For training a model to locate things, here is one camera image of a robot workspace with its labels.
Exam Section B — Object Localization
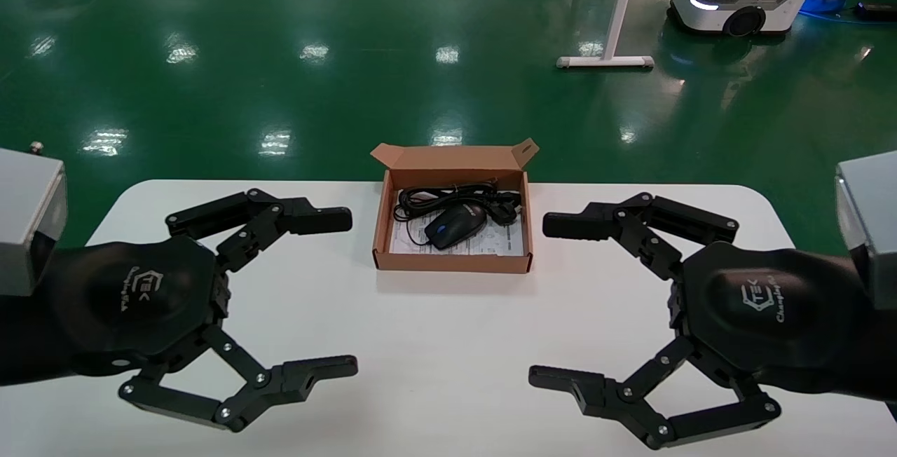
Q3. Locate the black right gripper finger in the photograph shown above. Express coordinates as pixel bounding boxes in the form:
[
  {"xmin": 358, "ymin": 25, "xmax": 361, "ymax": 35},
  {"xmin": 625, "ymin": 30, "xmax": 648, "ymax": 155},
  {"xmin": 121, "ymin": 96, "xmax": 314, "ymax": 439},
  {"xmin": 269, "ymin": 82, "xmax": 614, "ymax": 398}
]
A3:
[
  {"xmin": 543, "ymin": 192, "xmax": 740, "ymax": 281},
  {"xmin": 528, "ymin": 334, "xmax": 782, "ymax": 451}
]

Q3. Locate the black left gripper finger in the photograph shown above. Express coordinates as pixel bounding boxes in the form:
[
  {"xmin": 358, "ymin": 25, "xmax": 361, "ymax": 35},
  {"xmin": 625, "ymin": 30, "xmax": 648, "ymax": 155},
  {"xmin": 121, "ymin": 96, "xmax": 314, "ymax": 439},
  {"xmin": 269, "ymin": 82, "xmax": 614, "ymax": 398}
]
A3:
[
  {"xmin": 118, "ymin": 324, "xmax": 359, "ymax": 434},
  {"xmin": 166, "ymin": 189, "xmax": 353, "ymax": 274}
]

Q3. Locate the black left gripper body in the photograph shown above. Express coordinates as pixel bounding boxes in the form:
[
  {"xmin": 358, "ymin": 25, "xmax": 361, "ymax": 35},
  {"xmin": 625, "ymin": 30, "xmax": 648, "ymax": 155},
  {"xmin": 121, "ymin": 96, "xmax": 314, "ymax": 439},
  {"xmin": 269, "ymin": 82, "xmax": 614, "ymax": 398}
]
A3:
[{"xmin": 53, "ymin": 236, "xmax": 232, "ymax": 378}]

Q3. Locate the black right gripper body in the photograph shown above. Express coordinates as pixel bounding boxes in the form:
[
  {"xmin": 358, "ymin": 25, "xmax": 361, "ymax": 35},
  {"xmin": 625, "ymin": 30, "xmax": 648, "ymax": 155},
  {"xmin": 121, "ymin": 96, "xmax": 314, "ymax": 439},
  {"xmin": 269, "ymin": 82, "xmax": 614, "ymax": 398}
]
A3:
[{"xmin": 669, "ymin": 242, "xmax": 864, "ymax": 395}]

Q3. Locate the brown cardboard box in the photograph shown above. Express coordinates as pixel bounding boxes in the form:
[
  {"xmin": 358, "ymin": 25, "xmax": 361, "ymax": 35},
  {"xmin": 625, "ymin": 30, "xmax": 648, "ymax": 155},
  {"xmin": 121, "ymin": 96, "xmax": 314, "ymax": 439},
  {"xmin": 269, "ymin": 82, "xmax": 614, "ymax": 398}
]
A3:
[{"xmin": 370, "ymin": 137, "xmax": 540, "ymax": 275}]

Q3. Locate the printed paper instruction sheet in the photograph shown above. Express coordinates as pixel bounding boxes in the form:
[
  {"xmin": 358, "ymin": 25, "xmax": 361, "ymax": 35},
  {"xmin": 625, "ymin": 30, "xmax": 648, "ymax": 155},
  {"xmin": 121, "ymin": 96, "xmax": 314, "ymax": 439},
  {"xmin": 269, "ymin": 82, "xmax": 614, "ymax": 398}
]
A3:
[{"xmin": 389, "ymin": 215, "xmax": 525, "ymax": 258}]

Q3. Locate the black power adapter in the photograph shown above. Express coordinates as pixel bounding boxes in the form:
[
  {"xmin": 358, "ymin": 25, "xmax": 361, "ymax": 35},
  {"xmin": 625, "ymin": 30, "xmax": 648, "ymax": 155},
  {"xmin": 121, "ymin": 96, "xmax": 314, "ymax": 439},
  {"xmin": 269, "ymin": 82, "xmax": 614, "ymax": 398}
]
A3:
[{"xmin": 856, "ymin": 1, "xmax": 897, "ymax": 22}]

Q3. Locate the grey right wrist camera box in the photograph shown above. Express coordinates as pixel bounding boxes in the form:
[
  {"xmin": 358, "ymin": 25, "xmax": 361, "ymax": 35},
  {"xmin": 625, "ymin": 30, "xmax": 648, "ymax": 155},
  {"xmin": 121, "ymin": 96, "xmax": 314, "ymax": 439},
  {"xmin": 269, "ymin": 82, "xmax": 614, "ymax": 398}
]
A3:
[{"xmin": 835, "ymin": 151, "xmax": 897, "ymax": 312}]

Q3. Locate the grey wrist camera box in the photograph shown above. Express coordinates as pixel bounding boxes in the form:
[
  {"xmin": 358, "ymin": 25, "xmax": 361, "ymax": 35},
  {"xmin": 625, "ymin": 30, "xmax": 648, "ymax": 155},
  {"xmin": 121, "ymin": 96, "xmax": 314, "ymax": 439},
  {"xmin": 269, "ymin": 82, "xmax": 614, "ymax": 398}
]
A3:
[
  {"xmin": 0, "ymin": 142, "xmax": 69, "ymax": 296},
  {"xmin": 835, "ymin": 151, "xmax": 897, "ymax": 312}
]

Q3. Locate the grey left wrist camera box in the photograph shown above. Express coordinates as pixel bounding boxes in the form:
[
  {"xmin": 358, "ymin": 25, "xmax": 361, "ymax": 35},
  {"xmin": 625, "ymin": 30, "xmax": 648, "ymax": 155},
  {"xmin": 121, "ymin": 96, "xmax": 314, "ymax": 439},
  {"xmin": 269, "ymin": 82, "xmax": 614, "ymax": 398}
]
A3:
[{"xmin": 0, "ymin": 142, "xmax": 69, "ymax": 296}]

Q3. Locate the white table leg frame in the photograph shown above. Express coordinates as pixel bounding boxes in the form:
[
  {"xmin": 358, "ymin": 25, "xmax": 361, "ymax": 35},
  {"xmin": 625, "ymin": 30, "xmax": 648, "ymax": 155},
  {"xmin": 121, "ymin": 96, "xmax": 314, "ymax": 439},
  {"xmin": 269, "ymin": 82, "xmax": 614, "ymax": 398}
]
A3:
[{"xmin": 556, "ymin": 0, "xmax": 656, "ymax": 70}]

